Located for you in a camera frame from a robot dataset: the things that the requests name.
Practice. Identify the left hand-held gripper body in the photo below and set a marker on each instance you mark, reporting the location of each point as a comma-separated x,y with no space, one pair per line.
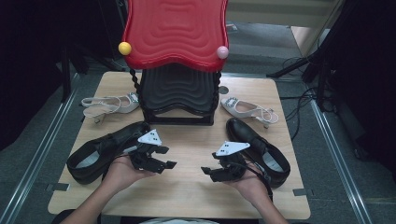
144,158

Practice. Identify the person's left hand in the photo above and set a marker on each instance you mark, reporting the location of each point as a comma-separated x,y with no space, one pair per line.
120,174

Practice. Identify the pink ball knob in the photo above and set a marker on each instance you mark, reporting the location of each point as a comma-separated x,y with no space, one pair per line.
222,52

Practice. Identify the yellow ball knob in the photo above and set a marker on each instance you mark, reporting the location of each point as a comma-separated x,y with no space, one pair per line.
124,48

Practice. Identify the red-topped black shoe rack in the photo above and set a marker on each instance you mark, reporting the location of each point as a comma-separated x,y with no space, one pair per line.
176,34

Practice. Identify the black leather shoe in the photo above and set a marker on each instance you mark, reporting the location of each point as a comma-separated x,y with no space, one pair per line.
246,133
102,146

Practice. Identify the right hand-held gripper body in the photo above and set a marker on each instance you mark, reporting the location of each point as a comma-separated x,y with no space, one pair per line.
232,168

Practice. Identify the metal floor rail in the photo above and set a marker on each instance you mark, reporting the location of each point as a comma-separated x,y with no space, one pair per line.
337,168
40,155

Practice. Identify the black metal stand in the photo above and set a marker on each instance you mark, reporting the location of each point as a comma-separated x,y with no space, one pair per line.
320,49

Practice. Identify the person's right hand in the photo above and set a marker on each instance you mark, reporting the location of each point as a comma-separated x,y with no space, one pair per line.
252,186

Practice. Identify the person's white clothing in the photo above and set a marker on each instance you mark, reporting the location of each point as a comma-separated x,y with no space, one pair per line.
177,221

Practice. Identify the grey round table sticker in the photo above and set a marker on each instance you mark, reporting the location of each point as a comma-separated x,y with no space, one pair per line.
223,90

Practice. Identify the white slingback heel shoe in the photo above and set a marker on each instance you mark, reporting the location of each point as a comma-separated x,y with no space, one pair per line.
124,105
239,110

